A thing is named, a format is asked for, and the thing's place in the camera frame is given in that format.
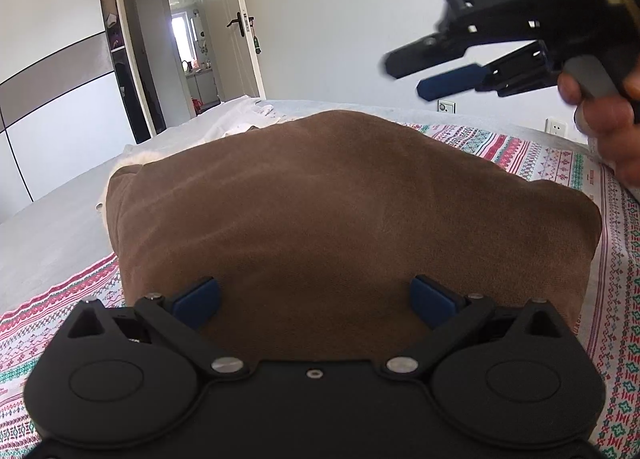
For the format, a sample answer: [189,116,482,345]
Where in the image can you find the person's right hand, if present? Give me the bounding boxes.
[556,66,640,187]

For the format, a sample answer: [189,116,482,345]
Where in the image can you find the white cloth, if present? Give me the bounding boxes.
[122,96,282,160]

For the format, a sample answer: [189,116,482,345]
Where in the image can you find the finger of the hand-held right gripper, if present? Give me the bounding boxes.
[381,34,472,81]
[416,40,560,101]

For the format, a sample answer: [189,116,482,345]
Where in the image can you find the black door handle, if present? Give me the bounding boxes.
[225,12,252,38]

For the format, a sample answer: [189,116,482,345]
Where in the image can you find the white and grey wardrobe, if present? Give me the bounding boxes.
[0,0,168,222]

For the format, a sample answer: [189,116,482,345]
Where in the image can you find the brown coat with cream fleece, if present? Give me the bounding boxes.
[97,109,603,365]

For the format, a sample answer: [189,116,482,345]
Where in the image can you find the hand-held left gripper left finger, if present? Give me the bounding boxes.
[65,277,251,380]

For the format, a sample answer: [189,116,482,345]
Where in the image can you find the pink patterned blanket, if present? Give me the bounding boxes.
[0,123,640,459]

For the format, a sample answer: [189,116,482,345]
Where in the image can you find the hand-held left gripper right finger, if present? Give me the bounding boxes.
[382,274,566,380]

